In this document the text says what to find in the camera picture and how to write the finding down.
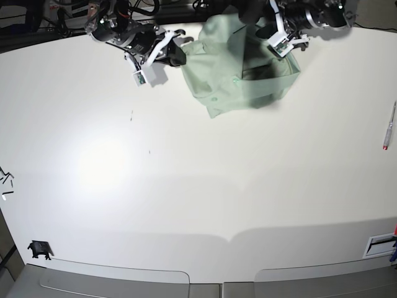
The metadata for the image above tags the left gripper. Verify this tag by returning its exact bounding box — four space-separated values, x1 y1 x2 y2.
269 0 310 51

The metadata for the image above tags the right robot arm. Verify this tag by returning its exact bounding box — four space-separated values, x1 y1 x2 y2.
84 1 187 73

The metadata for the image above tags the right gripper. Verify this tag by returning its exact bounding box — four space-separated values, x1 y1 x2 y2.
124 29 195 70

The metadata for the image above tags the small black white stick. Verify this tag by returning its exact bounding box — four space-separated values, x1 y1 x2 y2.
1 191 14 201

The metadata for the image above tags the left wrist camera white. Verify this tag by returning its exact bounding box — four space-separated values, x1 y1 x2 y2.
267 32 294 58

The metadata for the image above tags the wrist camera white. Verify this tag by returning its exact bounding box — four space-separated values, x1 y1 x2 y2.
132 67 156 87
267 32 294 58

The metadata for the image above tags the black table clamp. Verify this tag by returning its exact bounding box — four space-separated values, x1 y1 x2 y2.
27 240 54 260

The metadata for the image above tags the grey chair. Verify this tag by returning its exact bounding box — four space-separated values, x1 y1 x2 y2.
39 269 221 297
223 259 397 298

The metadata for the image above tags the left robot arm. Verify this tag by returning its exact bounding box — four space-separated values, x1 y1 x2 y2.
267 1 350 58

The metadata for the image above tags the grey chair right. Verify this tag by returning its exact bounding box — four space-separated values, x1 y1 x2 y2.
223 259 397 298

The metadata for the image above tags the grey chair left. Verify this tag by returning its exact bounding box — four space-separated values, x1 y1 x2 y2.
39 269 221 297

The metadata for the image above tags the light green T-shirt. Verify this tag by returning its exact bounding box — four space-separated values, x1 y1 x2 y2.
181 14 300 118

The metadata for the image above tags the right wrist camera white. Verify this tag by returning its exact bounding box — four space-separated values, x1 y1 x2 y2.
132 67 156 87

